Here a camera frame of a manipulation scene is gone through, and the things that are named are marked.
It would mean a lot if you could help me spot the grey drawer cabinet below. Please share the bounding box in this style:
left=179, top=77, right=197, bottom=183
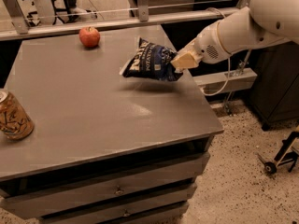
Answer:
left=0, top=26, right=222, bottom=224

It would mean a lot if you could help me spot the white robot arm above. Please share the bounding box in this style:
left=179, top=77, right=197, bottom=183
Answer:
left=171, top=0, right=299, bottom=70

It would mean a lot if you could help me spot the red apple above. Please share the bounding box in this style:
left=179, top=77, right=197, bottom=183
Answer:
left=79, top=27, right=100, bottom=48

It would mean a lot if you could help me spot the blue chip bag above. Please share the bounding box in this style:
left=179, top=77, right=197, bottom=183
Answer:
left=120, top=37, right=183, bottom=81

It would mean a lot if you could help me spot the tea drink can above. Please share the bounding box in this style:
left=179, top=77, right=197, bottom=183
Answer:
left=0, top=89, right=35, bottom=140

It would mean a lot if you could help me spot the metal railing frame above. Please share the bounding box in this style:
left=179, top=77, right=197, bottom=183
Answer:
left=0, top=0, right=249, bottom=41

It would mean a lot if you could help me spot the dark cabinet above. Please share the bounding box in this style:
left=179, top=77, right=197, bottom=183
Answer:
left=248, top=42, right=299, bottom=131

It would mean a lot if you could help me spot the grey metal box beam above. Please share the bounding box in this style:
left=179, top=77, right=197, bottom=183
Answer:
left=193, top=68, right=257, bottom=96

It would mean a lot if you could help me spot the black wheeled cart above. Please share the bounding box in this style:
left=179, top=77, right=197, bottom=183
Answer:
left=257, top=130, right=299, bottom=175

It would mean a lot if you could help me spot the white cable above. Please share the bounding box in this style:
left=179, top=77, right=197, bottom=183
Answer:
left=200, top=7, right=233, bottom=97

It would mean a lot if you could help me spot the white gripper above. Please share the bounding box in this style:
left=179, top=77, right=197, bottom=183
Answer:
left=171, top=21, right=231, bottom=70

